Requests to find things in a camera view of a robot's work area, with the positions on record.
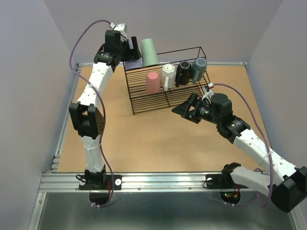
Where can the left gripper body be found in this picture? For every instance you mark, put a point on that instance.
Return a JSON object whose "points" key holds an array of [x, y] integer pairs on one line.
{"points": [[127, 54]]}

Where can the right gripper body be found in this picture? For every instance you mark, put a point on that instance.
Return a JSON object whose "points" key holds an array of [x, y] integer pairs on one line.
{"points": [[201, 110]]}

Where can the purple cup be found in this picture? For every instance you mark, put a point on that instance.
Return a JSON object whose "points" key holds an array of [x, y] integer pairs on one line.
{"points": [[133, 63]]}

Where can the green cup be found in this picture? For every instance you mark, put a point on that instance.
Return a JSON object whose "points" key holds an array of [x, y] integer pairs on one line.
{"points": [[148, 52]]}

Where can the white mug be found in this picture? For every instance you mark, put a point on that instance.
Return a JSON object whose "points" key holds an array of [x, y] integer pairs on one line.
{"points": [[167, 76]]}

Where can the black mug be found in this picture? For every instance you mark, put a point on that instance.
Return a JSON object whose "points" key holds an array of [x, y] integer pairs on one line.
{"points": [[183, 73]]}

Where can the red cup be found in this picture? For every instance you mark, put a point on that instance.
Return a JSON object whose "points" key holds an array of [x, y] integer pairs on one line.
{"points": [[152, 84]]}

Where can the blue-grey mug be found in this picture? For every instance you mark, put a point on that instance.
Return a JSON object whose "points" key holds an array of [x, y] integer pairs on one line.
{"points": [[198, 69]]}

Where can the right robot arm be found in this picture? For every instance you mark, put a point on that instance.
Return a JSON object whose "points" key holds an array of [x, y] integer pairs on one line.
{"points": [[285, 184]]}

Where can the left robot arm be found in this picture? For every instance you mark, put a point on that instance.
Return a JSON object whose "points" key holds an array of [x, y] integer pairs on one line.
{"points": [[86, 118]]}

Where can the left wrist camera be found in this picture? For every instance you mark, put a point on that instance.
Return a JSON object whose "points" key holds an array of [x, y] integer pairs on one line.
{"points": [[122, 28]]}

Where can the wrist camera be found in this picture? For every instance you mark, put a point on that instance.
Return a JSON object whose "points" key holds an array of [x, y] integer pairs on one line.
{"points": [[122, 28], [208, 93]]}

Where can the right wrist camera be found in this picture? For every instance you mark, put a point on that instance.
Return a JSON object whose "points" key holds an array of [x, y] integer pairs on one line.
{"points": [[208, 93]]}

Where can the black wire dish rack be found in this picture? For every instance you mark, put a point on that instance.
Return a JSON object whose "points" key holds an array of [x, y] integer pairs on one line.
{"points": [[141, 101]]}

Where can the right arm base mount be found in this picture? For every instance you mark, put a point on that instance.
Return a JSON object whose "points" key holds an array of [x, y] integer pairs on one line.
{"points": [[218, 181]]}

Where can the aluminium front rail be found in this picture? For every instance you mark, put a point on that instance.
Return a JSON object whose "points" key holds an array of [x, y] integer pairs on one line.
{"points": [[132, 182]]}

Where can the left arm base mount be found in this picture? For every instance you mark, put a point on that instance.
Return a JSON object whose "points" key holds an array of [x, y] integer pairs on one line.
{"points": [[90, 186]]}

